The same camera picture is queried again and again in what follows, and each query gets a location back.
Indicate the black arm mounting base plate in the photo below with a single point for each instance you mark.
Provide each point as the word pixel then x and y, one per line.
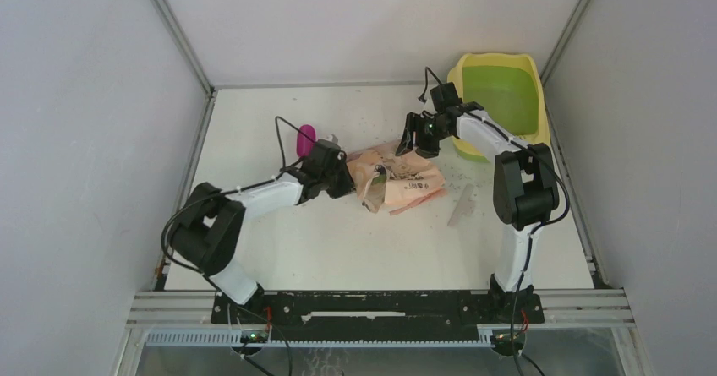
pixel 387 316

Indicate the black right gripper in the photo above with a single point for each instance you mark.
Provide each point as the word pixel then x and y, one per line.
pixel 424 149

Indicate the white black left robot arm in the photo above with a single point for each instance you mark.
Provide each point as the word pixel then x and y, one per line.
pixel 206 231

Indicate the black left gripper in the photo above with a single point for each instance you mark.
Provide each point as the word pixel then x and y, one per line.
pixel 347 185

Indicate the aluminium front frame rail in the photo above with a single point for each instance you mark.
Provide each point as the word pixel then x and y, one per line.
pixel 184 319

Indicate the magenta plastic scoop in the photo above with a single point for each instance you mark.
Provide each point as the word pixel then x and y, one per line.
pixel 306 138

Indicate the yellow green litter box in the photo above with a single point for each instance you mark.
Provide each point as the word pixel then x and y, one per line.
pixel 509 88

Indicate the pink cat litter bag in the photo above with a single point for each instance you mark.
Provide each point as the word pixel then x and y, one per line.
pixel 384 179

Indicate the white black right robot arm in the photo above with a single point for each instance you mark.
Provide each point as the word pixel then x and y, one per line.
pixel 525 185

